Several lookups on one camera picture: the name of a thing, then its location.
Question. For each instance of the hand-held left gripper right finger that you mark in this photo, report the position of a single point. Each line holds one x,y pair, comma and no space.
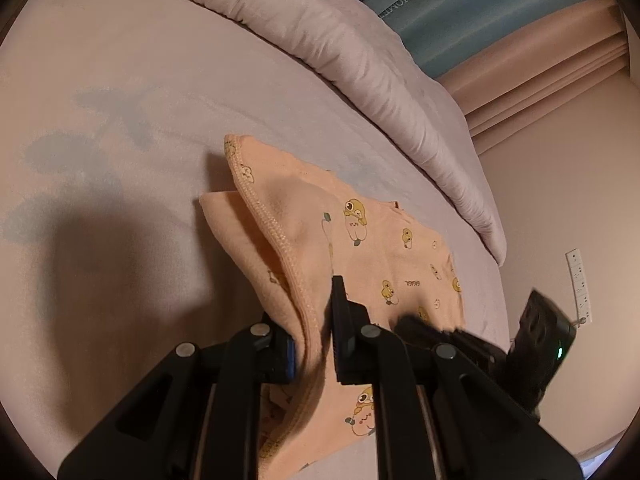
341,330

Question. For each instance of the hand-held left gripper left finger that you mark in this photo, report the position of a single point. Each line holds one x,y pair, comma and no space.
291,360

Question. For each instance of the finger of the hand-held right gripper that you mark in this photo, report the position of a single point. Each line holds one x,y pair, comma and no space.
425,330

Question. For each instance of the orange cartoon print shirt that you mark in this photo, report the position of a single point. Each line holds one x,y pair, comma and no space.
310,220

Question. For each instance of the pink curtain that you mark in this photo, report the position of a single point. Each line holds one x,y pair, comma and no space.
540,75

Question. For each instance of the pale pink duvet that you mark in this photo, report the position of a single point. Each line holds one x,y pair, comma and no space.
350,60

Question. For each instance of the pink bed sheet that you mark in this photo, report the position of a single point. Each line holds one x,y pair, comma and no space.
125,85

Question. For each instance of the blue curtain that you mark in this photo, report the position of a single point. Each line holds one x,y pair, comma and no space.
475,5

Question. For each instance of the white wall socket strip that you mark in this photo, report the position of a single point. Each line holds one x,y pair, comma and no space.
579,285

